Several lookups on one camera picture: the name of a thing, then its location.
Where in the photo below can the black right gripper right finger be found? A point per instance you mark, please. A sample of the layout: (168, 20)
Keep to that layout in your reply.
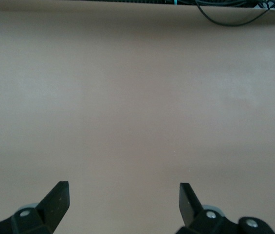
(190, 212)

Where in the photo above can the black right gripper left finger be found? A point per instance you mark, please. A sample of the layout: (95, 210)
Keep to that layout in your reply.
(52, 212)

